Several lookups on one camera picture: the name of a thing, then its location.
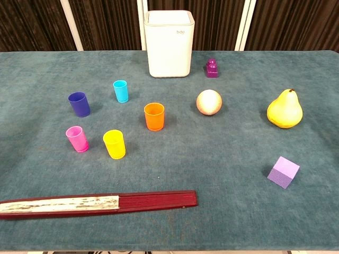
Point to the pink plastic cup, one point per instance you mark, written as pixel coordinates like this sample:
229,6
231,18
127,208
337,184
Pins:
78,141

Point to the yellow plastic cup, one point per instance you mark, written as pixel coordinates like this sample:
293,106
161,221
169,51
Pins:
114,146

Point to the cream peach ball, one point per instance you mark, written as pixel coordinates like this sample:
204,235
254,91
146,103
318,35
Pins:
209,102

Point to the folded dark red fan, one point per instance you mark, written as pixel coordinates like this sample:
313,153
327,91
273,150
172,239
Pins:
148,202

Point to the white partition post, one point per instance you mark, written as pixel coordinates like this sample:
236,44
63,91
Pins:
71,25
245,25
142,16

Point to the purple toy brick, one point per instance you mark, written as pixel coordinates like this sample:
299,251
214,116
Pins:
212,70

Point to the orange plastic cup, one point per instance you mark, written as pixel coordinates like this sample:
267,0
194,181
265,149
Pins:
154,119

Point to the lilac foam cube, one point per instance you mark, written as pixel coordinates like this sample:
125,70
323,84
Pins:
283,172

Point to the white plastic waste bin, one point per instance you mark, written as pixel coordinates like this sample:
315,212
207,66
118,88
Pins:
169,50

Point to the dark blue plastic cup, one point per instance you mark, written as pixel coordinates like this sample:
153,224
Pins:
79,105

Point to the yellow toy pear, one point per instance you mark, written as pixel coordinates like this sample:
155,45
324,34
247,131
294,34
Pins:
284,112

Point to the teal table cloth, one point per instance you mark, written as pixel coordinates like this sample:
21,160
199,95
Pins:
185,158

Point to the cyan plastic cup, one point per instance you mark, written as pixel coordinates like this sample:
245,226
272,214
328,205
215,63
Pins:
121,92

